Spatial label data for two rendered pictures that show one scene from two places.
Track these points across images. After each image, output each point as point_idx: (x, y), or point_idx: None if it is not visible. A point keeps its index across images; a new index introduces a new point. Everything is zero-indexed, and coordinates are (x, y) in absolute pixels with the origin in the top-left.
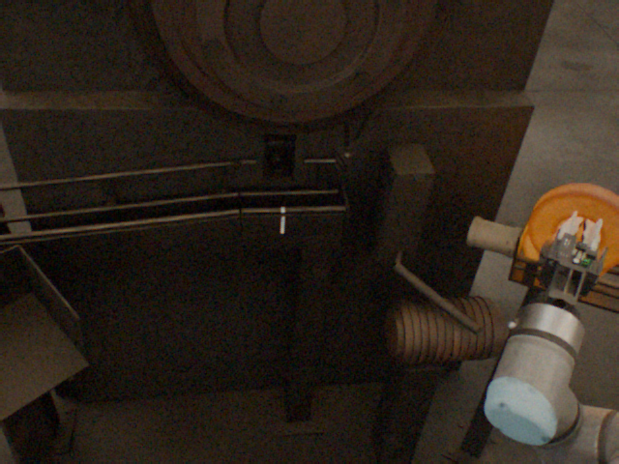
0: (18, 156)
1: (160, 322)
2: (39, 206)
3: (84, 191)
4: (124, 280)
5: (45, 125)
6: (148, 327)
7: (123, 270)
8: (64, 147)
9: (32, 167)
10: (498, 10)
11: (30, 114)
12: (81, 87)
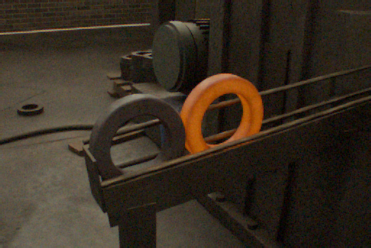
0: (350, 48)
1: (367, 188)
2: (346, 91)
3: (367, 77)
4: (363, 152)
5: (367, 25)
6: (360, 193)
7: (365, 143)
8: (369, 42)
9: (352, 58)
10: None
11: (363, 17)
12: (366, 8)
